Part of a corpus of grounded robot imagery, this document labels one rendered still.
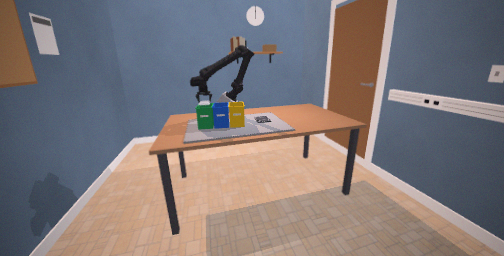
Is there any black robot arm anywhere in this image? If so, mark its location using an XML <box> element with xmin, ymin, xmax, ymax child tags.
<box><xmin>190</xmin><ymin>45</ymin><xmax>254</xmax><ymax>102</ymax></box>

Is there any green bin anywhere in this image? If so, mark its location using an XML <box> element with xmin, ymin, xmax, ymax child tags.
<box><xmin>195</xmin><ymin>103</ymin><xmax>214</xmax><ymax>129</ymax></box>

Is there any blue bin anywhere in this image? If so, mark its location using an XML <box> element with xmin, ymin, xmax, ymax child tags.
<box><xmin>212</xmin><ymin>102</ymin><xmax>229</xmax><ymax>129</ymax></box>

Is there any white well plate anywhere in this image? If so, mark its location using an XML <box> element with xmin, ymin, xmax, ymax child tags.
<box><xmin>198</xmin><ymin>101</ymin><xmax>211</xmax><ymax>106</ymax></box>

